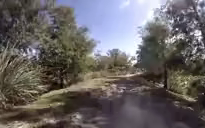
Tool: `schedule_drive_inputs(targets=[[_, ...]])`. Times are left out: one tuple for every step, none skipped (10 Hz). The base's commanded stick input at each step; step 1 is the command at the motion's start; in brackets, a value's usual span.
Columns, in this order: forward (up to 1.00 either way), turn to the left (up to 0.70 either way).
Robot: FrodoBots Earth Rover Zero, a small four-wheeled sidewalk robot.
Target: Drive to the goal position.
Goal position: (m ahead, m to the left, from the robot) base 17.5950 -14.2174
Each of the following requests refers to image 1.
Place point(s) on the dry grass verge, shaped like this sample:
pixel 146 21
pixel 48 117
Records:
pixel 53 95

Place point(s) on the pale dirt path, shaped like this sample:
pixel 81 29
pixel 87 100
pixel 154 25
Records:
pixel 126 98

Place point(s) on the tall grass clump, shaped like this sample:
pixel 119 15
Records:
pixel 10 80

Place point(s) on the group of green trees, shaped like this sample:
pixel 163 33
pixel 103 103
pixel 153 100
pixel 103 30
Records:
pixel 64 50

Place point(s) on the group of dark trees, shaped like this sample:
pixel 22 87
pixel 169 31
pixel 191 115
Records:
pixel 178 40

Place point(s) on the distant trees and bushes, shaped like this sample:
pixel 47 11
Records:
pixel 114 59

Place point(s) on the low green bushes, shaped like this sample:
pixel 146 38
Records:
pixel 187 83

